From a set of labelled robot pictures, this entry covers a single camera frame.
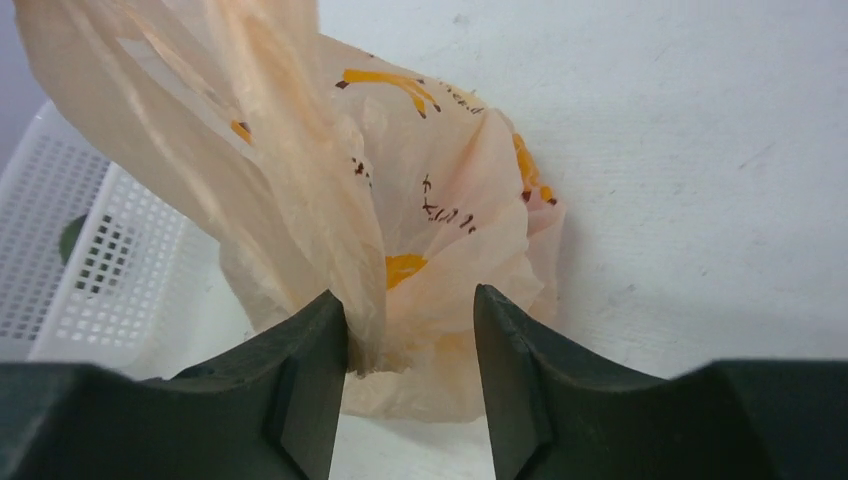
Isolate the translucent orange plastic bag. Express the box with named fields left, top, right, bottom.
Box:
left=15, top=1, right=565, bottom=422

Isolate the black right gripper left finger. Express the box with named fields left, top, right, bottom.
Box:
left=1, top=293, right=348, bottom=479

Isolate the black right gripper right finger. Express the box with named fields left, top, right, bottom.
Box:
left=473, top=285, right=847, bottom=479

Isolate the green fake avocado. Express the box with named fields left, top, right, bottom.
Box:
left=58, top=214, right=88, bottom=266

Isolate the white perforated plastic basket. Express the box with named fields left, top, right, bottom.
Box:
left=1, top=104, right=217, bottom=378

